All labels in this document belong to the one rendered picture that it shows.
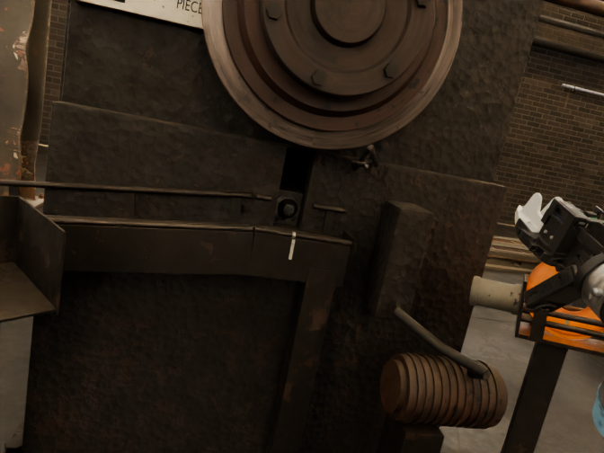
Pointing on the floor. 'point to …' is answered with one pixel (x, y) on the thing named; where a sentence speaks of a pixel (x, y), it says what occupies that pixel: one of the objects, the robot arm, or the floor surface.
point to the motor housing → (435, 401)
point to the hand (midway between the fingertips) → (522, 215)
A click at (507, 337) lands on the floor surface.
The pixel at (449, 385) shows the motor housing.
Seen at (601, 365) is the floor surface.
